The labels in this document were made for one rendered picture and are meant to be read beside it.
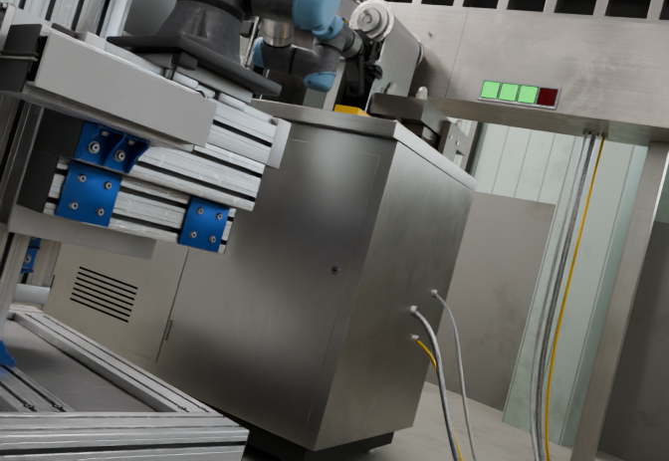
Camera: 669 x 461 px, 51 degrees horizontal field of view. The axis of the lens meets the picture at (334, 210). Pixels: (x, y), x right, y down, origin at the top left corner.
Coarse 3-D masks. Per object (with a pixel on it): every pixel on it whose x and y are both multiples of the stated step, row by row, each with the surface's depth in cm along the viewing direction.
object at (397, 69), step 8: (384, 40) 206; (384, 48) 207; (392, 48) 211; (384, 56) 208; (392, 56) 212; (400, 56) 216; (384, 64) 209; (392, 64) 213; (400, 64) 217; (408, 64) 222; (384, 72) 210; (392, 72) 214; (400, 72) 219; (408, 72) 223; (376, 80) 206; (384, 80) 211; (392, 80) 215; (400, 80) 220; (408, 80) 224; (376, 88) 207; (400, 88) 221; (408, 88) 226
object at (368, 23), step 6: (360, 12) 209; (372, 12) 207; (378, 12) 206; (360, 18) 209; (366, 18) 208; (372, 18) 207; (378, 18) 206; (360, 24) 208; (366, 24) 208; (372, 24) 206; (378, 24) 206; (366, 30) 207; (372, 30) 207
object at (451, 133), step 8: (448, 120) 205; (448, 128) 205; (456, 128) 209; (448, 136) 205; (456, 136) 211; (440, 144) 205; (448, 144) 207; (456, 144) 212; (440, 152) 205; (448, 152) 208
